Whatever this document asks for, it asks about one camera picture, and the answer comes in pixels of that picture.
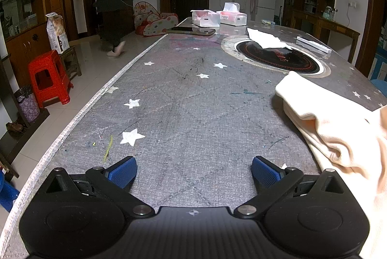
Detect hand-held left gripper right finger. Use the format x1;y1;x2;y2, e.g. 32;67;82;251
233;156;345;219

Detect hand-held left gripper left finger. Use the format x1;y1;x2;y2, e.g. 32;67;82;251
45;156;155;219

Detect cream long-sleeve garment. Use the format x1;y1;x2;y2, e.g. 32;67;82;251
275;71;387;259

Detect green stalk scrap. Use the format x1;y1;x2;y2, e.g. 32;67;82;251
102;134;114;163

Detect round built-in black hotplate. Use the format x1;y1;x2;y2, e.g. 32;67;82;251
221;34;331;78

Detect purple patterned trash bin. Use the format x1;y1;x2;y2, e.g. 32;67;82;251
14;85;41;123

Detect brown shoes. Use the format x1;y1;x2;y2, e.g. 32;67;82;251
6;121;25;134

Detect blue plastic container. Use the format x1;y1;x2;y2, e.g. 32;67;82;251
0;170;20;213

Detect small wooden stool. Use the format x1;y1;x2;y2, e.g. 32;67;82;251
59;46;82;80

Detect white crumpled cloth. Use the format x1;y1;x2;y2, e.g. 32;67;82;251
247;27;293;50

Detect red plastic stool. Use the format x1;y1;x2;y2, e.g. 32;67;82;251
28;50;74;108

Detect blue chair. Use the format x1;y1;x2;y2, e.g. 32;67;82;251
369;78;387;111

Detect polka-dot play tent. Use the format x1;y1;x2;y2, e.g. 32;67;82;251
134;1;179;37

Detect printed paper bag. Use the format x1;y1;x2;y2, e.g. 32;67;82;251
45;12;70;54

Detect black smartphone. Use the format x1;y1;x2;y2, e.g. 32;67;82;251
166;27;216;36

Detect white and pink tissue box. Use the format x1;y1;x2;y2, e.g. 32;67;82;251
220;2;247;26

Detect wooden glass-shelf cabinet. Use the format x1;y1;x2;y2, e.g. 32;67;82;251
0;0;50;87

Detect wooden side table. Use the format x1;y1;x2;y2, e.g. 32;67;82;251
292;9;360;63

